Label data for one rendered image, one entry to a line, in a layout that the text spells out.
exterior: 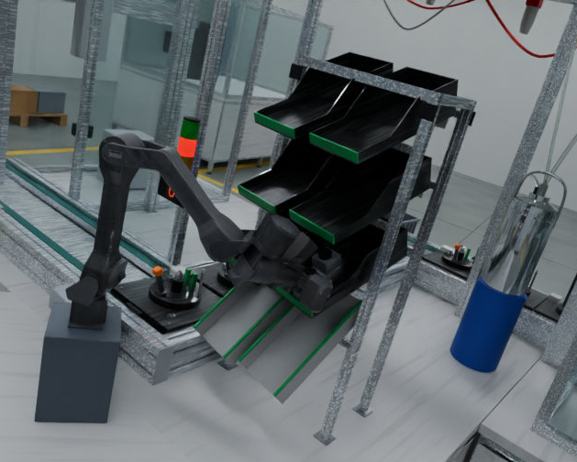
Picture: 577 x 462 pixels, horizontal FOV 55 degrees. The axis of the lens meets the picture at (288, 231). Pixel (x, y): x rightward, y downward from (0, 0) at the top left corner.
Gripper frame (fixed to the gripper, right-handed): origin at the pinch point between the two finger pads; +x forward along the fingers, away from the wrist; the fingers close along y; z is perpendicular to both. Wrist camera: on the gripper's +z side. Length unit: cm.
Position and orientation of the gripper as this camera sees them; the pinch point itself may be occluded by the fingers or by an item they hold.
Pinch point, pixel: (310, 278)
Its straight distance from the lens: 111.0
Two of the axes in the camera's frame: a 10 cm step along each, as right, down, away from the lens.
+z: 4.4, -8.8, -1.8
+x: 7.0, 2.1, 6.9
